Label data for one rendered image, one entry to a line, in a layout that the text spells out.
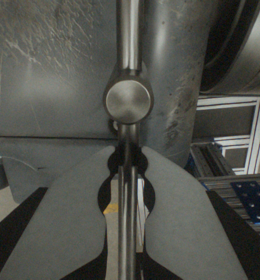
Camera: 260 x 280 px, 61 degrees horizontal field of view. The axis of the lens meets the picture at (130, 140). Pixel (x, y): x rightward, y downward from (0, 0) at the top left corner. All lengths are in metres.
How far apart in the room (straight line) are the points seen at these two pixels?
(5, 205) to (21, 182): 2.05
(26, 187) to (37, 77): 0.13
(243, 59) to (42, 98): 0.21
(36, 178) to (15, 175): 0.02
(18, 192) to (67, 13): 0.20
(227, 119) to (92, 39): 1.31
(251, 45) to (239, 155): 1.39
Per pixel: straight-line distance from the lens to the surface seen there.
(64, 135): 0.24
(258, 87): 0.34
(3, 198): 2.29
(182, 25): 0.21
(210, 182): 0.85
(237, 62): 0.28
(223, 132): 1.50
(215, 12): 0.30
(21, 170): 0.28
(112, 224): 2.22
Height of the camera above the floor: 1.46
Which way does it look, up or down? 62 degrees down
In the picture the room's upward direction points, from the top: 178 degrees counter-clockwise
